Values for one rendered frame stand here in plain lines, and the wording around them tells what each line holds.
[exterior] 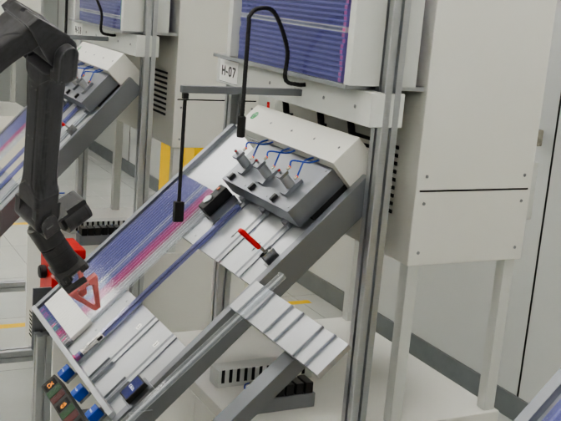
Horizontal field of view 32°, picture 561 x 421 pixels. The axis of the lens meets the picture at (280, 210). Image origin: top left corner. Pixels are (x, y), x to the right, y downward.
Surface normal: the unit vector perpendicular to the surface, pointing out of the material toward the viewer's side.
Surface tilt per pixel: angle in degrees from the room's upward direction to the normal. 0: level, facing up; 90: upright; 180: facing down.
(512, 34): 90
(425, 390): 0
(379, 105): 90
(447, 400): 0
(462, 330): 90
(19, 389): 0
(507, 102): 90
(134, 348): 43
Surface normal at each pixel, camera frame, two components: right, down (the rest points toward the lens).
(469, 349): -0.89, 0.03
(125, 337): -0.54, -0.69
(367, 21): 0.45, 0.23
